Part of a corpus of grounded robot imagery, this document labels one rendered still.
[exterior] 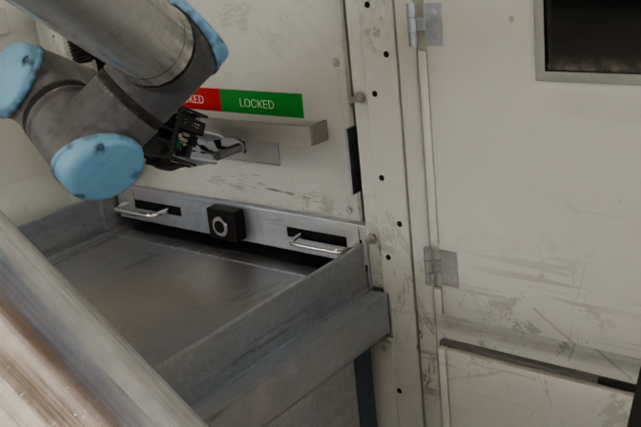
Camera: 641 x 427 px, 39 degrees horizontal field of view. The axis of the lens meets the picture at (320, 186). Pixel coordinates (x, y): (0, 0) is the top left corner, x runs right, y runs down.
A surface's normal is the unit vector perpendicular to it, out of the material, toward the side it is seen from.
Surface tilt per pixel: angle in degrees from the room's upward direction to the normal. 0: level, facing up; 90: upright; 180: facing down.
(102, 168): 119
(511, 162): 90
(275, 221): 90
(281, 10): 90
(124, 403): 45
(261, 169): 90
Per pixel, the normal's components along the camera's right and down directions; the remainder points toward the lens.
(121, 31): 0.66, 0.73
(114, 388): 0.57, -0.64
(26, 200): 0.65, 0.17
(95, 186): 0.51, 0.65
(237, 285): -0.10, -0.95
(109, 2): 0.84, 0.51
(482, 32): -0.61, 0.30
